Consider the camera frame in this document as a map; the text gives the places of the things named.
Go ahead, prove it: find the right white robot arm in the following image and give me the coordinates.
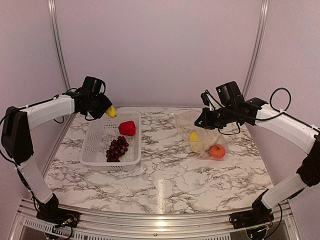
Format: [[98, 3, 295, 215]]
[[194, 97, 320, 224]]

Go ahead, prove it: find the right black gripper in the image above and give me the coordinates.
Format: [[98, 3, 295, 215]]
[[194, 104, 236, 130]]

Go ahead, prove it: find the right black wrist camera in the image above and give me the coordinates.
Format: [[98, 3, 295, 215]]
[[216, 81, 245, 108]]

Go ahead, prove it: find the purple toy grape bunch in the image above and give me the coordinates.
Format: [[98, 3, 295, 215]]
[[105, 136, 129, 163]]

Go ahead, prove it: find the left aluminium frame post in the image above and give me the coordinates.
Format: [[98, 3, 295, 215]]
[[47, 0, 71, 90]]

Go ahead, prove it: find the right aluminium frame post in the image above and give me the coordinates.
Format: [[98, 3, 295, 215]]
[[242, 0, 270, 98]]

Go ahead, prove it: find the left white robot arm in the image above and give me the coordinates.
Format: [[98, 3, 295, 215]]
[[1, 92, 113, 204]]

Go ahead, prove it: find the red toy bell pepper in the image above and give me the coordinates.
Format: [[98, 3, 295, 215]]
[[118, 120, 136, 136]]

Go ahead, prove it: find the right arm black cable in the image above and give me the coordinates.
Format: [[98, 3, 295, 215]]
[[269, 87, 320, 131]]

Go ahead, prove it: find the white plastic basket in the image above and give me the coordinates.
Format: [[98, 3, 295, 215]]
[[79, 111, 142, 172]]

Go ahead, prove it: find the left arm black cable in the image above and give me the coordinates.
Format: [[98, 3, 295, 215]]
[[0, 109, 13, 161]]

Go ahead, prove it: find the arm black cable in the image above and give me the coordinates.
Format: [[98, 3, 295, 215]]
[[269, 87, 320, 131], [0, 109, 13, 161]]

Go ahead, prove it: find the aluminium frame post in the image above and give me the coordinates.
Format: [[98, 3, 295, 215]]
[[47, 0, 71, 90], [242, 0, 270, 98]]

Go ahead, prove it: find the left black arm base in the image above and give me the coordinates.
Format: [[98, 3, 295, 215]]
[[33, 194, 80, 228]]

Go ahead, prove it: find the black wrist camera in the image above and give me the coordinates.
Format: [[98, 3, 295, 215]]
[[81, 76, 106, 95], [216, 81, 245, 108]]

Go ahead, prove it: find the yellow toy banana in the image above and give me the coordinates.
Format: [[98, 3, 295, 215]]
[[189, 131, 198, 142]]

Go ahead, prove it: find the white toy cauliflower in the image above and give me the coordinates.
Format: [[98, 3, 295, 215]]
[[190, 140, 210, 154]]

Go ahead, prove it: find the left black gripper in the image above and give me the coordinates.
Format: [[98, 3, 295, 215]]
[[86, 92, 112, 120]]

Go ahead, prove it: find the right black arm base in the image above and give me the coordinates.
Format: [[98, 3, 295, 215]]
[[229, 197, 275, 229]]

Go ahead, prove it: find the clear zip top bag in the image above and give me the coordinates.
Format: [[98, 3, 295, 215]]
[[174, 110, 227, 161]]

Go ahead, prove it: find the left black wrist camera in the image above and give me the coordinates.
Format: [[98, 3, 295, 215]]
[[81, 76, 106, 95]]

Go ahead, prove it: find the orange toy pumpkin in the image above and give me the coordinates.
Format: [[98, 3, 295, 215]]
[[209, 144, 226, 159]]

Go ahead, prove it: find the front aluminium frame rail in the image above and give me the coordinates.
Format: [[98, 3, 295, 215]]
[[9, 198, 301, 240]]

